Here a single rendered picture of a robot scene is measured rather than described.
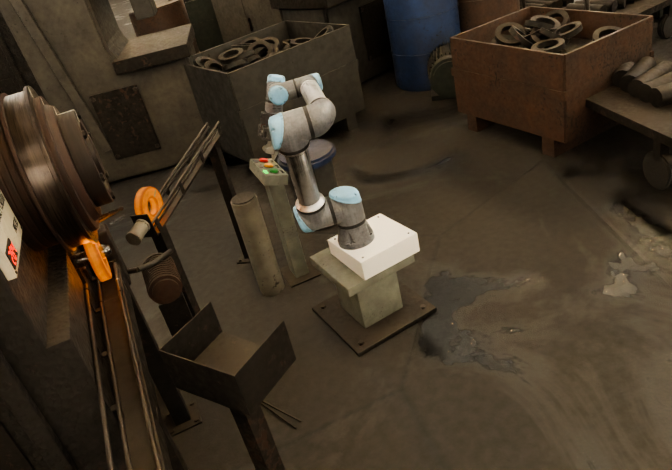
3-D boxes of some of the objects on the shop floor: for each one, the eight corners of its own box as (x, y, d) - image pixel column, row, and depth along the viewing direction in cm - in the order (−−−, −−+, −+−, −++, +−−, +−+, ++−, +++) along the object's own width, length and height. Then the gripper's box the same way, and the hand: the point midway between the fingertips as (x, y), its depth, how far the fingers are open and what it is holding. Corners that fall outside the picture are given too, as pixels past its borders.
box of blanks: (258, 179, 405) (225, 69, 367) (204, 154, 467) (170, 58, 428) (370, 121, 453) (350, 19, 415) (307, 106, 514) (285, 15, 476)
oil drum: (418, 97, 475) (401, -19, 431) (383, 83, 525) (365, -23, 481) (480, 75, 491) (470, -40, 447) (441, 62, 540) (428, -42, 496)
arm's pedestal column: (384, 271, 284) (374, 226, 271) (437, 310, 252) (429, 261, 239) (312, 310, 270) (298, 264, 257) (359, 357, 238) (346, 307, 225)
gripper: (259, 109, 253) (255, 156, 261) (265, 114, 246) (261, 163, 254) (278, 109, 257) (274, 156, 265) (285, 114, 249) (281, 163, 257)
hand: (274, 157), depth 260 cm, fingers closed
